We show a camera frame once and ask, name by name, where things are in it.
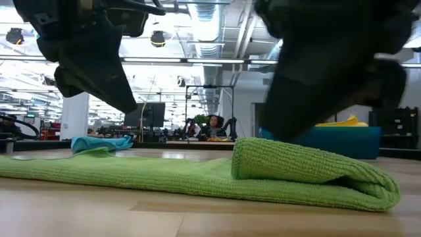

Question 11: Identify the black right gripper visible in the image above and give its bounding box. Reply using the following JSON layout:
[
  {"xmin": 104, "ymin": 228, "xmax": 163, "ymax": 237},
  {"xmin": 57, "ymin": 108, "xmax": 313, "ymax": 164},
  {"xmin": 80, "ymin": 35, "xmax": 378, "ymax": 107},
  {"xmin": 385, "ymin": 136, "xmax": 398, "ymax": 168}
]
[{"xmin": 255, "ymin": 0, "xmax": 421, "ymax": 143}]

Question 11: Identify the long ceiling light bar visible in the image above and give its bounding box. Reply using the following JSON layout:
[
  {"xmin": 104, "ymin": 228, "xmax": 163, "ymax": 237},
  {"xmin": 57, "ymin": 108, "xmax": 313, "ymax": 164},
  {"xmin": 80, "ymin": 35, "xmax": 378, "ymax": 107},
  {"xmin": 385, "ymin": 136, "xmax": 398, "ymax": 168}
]
[{"xmin": 0, "ymin": 55, "xmax": 421, "ymax": 69}]

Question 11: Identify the teal plastic bin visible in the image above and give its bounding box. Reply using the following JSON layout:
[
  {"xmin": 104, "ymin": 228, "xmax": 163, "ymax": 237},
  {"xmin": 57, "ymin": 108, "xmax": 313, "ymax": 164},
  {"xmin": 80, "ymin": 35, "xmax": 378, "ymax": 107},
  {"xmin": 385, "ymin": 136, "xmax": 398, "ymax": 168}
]
[{"xmin": 259, "ymin": 126, "xmax": 383, "ymax": 161}]

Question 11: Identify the blue microfiber towel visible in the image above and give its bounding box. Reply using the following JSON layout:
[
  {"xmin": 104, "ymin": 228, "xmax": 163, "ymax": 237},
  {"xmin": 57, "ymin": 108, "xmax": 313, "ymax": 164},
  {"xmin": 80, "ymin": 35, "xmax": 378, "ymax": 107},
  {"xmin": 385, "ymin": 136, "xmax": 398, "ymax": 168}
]
[{"xmin": 70, "ymin": 136, "xmax": 134, "ymax": 154}]

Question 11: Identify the person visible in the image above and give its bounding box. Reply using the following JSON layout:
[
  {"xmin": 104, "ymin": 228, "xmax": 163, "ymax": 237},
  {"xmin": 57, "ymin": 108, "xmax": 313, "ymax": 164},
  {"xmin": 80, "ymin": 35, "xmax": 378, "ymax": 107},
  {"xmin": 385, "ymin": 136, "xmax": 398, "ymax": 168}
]
[{"xmin": 199, "ymin": 114, "xmax": 228, "ymax": 139}]

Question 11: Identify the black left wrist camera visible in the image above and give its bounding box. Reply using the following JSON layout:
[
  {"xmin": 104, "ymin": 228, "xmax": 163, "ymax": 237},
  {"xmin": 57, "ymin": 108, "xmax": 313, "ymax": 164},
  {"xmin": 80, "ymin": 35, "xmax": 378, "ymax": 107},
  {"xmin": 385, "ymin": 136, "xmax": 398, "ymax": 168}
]
[{"xmin": 107, "ymin": 6, "xmax": 149, "ymax": 38}]

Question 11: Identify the green microfiber towel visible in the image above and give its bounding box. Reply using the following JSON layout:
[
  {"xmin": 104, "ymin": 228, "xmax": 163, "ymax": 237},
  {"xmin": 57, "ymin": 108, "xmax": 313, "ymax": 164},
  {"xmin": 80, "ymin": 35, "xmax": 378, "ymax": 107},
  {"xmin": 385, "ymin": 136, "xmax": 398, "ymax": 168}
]
[{"xmin": 0, "ymin": 137, "xmax": 401, "ymax": 212}]

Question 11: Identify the black shelf unit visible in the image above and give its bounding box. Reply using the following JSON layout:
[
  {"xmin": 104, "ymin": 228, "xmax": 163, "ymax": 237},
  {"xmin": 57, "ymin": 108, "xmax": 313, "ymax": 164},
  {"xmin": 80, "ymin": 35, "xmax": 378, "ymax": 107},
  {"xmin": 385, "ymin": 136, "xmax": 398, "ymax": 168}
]
[{"xmin": 368, "ymin": 106, "xmax": 420, "ymax": 151}]

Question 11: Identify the dark side desk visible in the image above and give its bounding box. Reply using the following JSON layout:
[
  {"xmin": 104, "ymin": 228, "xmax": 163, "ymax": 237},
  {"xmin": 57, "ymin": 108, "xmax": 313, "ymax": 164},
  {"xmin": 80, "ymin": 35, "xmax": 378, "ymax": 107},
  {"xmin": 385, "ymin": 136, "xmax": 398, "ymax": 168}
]
[{"xmin": 0, "ymin": 139, "xmax": 72, "ymax": 154}]

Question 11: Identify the yellow microfiber towel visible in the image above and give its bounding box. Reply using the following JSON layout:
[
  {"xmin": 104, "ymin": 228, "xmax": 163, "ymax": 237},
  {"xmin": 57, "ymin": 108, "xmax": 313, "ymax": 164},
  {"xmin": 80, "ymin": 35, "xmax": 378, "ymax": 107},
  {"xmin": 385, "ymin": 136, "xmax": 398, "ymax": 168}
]
[{"xmin": 314, "ymin": 115, "xmax": 369, "ymax": 128}]

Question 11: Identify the black ceiling camera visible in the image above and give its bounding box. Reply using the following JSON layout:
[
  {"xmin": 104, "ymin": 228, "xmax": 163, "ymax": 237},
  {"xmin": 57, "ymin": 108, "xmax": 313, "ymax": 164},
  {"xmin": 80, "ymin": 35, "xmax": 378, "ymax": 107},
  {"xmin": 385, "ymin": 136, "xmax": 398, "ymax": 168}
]
[
  {"xmin": 5, "ymin": 28, "xmax": 25, "ymax": 45},
  {"xmin": 150, "ymin": 30, "xmax": 166, "ymax": 47}
]

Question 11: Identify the brown background table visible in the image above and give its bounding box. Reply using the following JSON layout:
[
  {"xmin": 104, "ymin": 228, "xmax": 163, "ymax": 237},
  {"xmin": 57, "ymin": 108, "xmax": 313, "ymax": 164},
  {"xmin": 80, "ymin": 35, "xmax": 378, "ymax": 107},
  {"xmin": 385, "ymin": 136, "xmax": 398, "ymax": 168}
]
[{"xmin": 166, "ymin": 140, "xmax": 236, "ymax": 151}]

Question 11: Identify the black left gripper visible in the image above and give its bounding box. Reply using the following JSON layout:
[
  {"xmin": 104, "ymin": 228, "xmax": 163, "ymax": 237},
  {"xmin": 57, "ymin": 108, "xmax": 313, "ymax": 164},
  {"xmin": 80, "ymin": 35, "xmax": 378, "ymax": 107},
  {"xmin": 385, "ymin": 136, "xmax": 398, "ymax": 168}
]
[{"xmin": 12, "ymin": 0, "xmax": 138, "ymax": 115}]

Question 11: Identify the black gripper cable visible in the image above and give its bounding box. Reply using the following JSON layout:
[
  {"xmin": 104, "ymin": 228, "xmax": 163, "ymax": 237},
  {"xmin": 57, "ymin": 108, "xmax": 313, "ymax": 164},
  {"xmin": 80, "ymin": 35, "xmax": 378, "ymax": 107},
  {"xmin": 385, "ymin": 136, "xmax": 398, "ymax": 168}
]
[{"xmin": 105, "ymin": 0, "xmax": 167, "ymax": 16}]

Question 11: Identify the dark background monitor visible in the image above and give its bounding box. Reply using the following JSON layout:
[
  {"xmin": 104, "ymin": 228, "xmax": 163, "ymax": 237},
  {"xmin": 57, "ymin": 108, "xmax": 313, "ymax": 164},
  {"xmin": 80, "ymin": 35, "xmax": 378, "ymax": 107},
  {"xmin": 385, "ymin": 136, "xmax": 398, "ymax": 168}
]
[{"xmin": 124, "ymin": 102, "xmax": 166, "ymax": 129}]

